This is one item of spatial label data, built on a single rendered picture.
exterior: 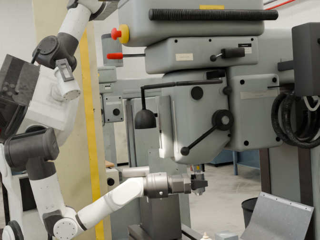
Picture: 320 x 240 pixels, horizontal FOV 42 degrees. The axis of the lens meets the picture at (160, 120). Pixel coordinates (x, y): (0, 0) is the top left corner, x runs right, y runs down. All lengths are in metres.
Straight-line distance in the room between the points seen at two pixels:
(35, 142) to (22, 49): 9.08
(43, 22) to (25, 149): 1.83
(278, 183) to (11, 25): 9.27
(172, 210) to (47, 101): 0.67
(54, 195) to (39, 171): 0.10
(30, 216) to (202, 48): 0.98
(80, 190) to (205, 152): 1.86
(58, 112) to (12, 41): 8.99
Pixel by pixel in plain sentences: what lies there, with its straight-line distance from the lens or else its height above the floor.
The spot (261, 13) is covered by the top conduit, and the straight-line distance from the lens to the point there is 1.43.
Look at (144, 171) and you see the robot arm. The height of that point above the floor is 1.29.
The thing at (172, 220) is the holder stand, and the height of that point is 1.04.
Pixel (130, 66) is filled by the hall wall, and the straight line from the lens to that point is 10.87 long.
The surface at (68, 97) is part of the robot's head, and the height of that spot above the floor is 1.57.
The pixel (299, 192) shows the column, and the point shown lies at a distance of 1.63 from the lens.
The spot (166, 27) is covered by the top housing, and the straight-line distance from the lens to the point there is 1.29.
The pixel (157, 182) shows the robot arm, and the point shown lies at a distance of 1.43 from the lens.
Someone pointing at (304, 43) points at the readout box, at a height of 1.67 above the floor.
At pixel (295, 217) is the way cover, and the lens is 1.63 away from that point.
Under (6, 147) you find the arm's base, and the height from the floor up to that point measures 1.42.
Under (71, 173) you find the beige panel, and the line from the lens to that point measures 3.10.
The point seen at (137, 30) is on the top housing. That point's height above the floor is 1.75.
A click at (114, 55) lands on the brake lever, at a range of 1.46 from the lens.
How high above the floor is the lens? 1.54
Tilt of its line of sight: 3 degrees down
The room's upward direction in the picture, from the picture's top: 4 degrees counter-clockwise
